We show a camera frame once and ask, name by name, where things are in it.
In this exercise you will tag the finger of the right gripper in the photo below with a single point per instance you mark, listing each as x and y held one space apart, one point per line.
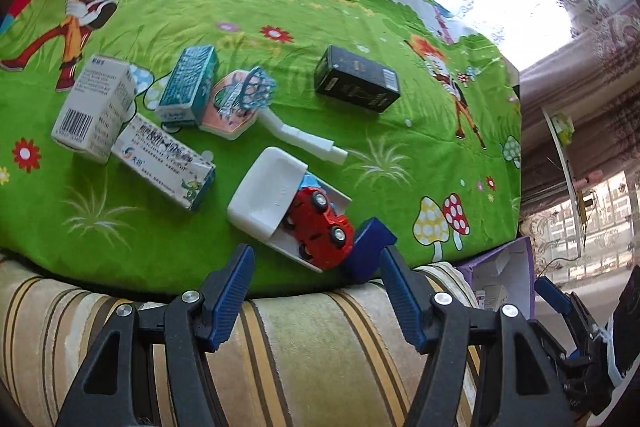
552 295

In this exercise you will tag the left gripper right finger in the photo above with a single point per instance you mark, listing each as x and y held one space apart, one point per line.
518 385

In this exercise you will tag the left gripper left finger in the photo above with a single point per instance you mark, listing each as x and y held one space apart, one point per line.
115 384

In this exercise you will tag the white plastic soap-like block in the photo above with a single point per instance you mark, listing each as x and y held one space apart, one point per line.
263 196

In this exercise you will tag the white barcode medicine box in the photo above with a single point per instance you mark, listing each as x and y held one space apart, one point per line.
95 109

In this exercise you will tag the purple cardboard storage box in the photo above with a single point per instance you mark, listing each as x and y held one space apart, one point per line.
505 274

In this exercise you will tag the striped sofa cushion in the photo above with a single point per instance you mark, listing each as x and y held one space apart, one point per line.
328 359

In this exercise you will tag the white side table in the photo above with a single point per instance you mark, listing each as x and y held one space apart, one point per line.
580 229

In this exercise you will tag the teal medicine box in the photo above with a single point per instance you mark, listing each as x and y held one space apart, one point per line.
188 87

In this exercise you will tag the green cartoon tablecloth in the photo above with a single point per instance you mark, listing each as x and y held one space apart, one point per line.
439 167

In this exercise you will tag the black rectangular box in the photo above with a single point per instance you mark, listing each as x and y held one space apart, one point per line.
356 80

